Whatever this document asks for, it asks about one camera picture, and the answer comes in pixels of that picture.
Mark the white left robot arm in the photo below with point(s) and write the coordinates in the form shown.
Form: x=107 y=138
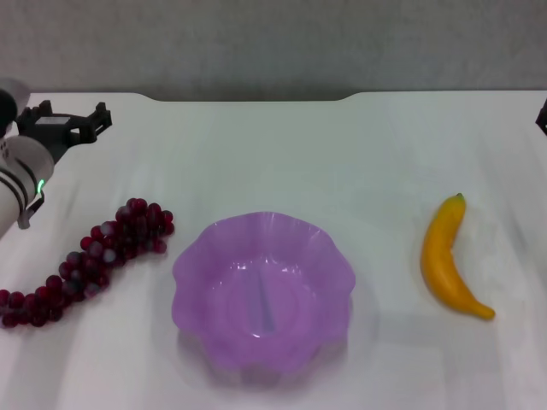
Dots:
x=21 y=171

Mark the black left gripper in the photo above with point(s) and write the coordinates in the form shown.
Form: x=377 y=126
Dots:
x=51 y=128

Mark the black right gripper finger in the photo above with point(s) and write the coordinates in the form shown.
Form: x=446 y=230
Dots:
x=544 y=121

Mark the purple wavy plastic bowl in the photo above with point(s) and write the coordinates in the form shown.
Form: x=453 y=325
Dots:
x=265 y=290

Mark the yellow banana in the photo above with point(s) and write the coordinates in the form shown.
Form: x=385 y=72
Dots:
x=442 y=260

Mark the red grape bunch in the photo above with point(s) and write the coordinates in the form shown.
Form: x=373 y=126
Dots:
x=107 y=243

